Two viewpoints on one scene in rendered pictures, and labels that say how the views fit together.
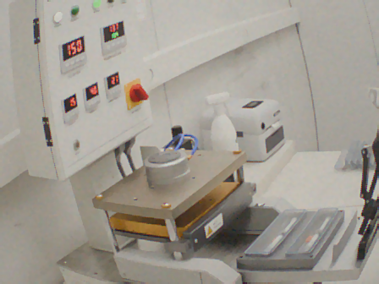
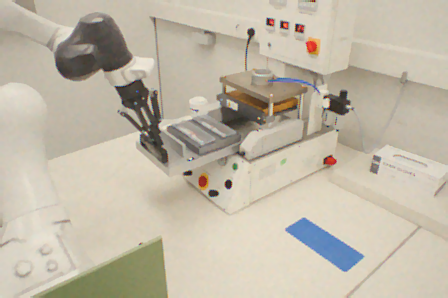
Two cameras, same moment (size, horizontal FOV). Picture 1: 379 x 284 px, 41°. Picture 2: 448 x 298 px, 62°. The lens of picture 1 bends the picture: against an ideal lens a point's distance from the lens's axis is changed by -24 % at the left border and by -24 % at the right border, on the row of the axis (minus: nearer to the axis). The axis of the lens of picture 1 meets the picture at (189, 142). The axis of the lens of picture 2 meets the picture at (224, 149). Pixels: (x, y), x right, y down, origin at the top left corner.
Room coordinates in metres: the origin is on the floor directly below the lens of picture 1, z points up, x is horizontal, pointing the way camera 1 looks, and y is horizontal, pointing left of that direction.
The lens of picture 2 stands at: (1.40, -1.20, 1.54)
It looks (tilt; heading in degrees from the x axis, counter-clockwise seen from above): 29 degrees down; 109
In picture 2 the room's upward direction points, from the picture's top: straight up
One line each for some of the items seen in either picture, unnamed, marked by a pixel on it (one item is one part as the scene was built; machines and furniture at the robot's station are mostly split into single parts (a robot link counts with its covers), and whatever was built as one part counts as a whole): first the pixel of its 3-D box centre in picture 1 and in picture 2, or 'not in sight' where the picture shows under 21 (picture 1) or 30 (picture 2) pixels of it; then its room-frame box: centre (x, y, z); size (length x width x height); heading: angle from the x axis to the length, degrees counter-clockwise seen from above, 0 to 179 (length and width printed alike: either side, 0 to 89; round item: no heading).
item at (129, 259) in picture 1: (176, 275); (223, 111); (0.97, 0.07, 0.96); 0.25 x 0.05 x 0.07; 56
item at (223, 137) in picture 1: (223, 133); not in sight; (1.96, -0.11, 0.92); 0.09 x 0.08 x 0.25; 108
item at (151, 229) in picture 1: (175, 196); (262, 94); (1.12, 0.04, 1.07); 0.22 x 0.17 x 0.10; 146
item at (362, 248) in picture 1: (370, 232); (153, 147); (0.87, -0.32, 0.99); 0.15 x 0.02 x 0.04; 146
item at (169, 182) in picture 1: (162, 184); (272, 88); (1.15, 0.06, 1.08); 0.31 x 0.24 x 0.13; 146
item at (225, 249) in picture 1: (172, 254); (266, 126); (1.14, 0.08, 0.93); 0.46 x 0.35 x 0.01; 56
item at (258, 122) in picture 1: (245, 128); not in sight; (2.11, -0.19, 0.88); 0.25 x 0.20 x 0.17; 54
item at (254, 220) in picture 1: (248, 215); (271, 138); (1.19, -0.09, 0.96); 0.26 x 0.05 x 0.07; 56
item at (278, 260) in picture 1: (296, 238); (203, 133); (0.97, -0.17, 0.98); 0.20 x 0.17 x 0.03; 146
